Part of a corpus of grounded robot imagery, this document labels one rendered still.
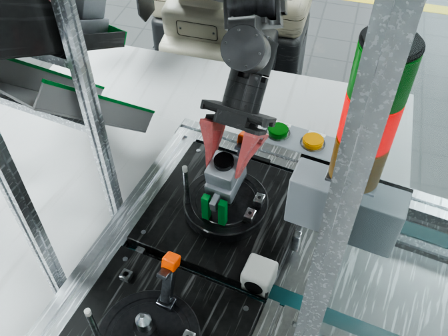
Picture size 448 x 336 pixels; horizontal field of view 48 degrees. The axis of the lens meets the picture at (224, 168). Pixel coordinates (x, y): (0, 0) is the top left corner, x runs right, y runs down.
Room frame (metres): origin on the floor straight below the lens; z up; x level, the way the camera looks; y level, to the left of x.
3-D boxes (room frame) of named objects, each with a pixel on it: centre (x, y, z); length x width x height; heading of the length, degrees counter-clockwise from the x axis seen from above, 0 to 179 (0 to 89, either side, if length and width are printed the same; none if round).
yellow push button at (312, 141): (0.68, -0.17, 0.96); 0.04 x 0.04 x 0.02
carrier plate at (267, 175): (0.52, 0.00, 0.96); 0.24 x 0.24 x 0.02; 66
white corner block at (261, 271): (0.39, -0.05, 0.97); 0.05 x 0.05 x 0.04; 66
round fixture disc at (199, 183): (0.52, 0.00, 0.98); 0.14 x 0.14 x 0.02
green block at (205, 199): (0.48, 0.03, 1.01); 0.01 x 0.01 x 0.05; 66
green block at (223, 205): (0.47, 0.00, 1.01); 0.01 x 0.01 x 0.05; 66
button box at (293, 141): (0.68, -0.17, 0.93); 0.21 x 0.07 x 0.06; 66
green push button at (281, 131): (0.71, -0.10, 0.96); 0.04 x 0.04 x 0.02
